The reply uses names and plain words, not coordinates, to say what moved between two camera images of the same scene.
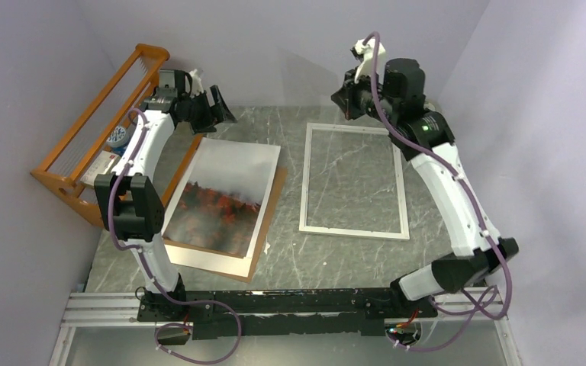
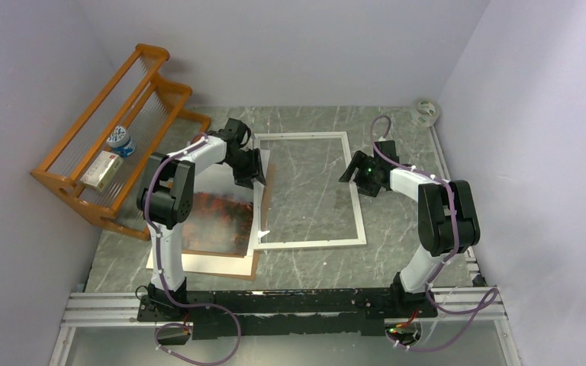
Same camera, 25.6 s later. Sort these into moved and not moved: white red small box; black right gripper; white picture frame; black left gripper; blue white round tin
Moved: black left gripper; black right gripper; white picture frame
Not moved: blue white round tin; white red small box
